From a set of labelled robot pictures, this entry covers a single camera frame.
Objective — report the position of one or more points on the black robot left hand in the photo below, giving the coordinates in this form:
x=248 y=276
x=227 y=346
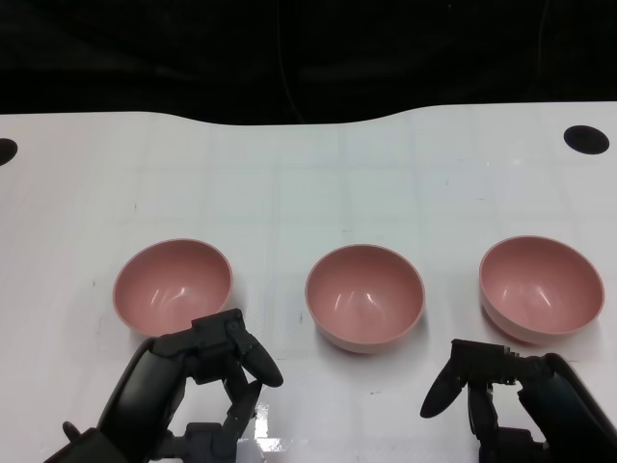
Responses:
x=140 y=386

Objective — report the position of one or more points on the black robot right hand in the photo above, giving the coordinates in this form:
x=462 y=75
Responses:
x=559 y=400

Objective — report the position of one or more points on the pink plastic bowl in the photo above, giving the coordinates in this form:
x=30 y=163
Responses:
x=173 y=284
x=540 y=284
x=365 y=294

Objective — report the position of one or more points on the black round table grommet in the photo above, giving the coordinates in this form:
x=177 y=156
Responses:
x=586 y=140
x=7 y=152

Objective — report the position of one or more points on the black backdrop cloth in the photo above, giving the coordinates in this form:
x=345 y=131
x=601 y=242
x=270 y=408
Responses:
x=144 y=48

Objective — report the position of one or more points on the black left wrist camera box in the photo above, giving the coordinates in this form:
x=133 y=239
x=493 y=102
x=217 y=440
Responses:
x=96 y=449

